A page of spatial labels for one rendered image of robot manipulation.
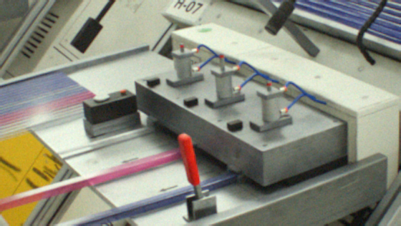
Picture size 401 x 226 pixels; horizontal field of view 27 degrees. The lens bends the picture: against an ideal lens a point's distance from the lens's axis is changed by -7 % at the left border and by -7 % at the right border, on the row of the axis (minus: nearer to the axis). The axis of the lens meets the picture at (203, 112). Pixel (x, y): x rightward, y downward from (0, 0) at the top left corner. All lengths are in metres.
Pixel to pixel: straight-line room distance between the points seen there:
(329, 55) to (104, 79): 0.42
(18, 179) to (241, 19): 3.02
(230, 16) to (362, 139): 0.51
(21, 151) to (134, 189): 3.27
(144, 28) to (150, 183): 1.44
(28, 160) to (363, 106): 3.41
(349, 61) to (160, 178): 0.34
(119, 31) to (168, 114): 1.28
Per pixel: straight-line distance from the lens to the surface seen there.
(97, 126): 1.27
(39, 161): 4.41
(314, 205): 1.05
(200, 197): 0.99
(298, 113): 1.13
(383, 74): 1.21
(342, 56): 1.28
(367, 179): 1.10
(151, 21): 2.52
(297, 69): 1.24
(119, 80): 1.50
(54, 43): 2.41
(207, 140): 1.14
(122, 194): 1.09
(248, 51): 1.32
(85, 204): 4.34
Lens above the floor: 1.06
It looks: 5 degrees up
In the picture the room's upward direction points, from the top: 36 degrees clockwise
